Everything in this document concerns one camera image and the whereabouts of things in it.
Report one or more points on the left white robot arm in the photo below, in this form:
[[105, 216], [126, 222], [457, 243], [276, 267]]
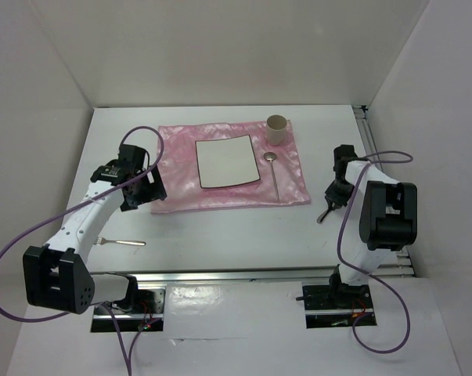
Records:
[[56, 276]]

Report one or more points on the square white plate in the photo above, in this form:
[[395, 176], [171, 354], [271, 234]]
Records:
[[224, 163]]

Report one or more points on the silver knife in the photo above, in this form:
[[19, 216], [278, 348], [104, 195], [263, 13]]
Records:
[[321, 218]]

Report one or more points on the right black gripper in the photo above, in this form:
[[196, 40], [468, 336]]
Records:
[[332, 197]]

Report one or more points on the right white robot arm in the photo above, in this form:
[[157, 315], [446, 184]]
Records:
[[387, 222]]

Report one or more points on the aluminium table rail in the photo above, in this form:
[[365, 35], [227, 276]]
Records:
[[244, 238]]

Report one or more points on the silver spoon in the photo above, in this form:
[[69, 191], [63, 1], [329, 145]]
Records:
[[270, 157]]

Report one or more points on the pink satin cloth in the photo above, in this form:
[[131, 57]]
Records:
[[178, 169]]

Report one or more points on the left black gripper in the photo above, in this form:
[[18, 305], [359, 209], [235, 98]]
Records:
[[153, 190]]

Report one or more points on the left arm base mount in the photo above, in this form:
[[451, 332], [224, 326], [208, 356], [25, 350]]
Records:
[[145, 313]]

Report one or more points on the beige cup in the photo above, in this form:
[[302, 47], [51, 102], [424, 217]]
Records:
[[276, 129]]

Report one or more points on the silver fork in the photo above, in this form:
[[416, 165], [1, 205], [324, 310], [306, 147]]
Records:
[[100, 241]]

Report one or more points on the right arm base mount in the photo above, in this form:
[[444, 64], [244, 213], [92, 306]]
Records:
[[326, 308]]

